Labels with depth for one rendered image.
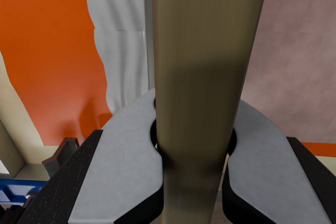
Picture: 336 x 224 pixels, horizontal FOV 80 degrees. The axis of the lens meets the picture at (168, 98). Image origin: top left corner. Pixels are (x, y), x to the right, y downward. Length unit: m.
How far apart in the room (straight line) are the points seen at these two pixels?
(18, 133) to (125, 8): 0.29
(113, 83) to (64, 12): 0.10
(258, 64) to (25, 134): 0.38
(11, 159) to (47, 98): 0.15
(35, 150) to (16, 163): 0.04
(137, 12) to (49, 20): 0.11
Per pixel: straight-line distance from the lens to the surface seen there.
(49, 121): 0.38
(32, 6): 0.30
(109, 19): 0.25
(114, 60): 0.27
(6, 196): 0.49
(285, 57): 0.29
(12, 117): 0.41
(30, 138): 0.43
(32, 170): 0.47
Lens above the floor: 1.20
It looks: 57 degrees down
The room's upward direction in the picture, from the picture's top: 174 degrees counter-clockwise
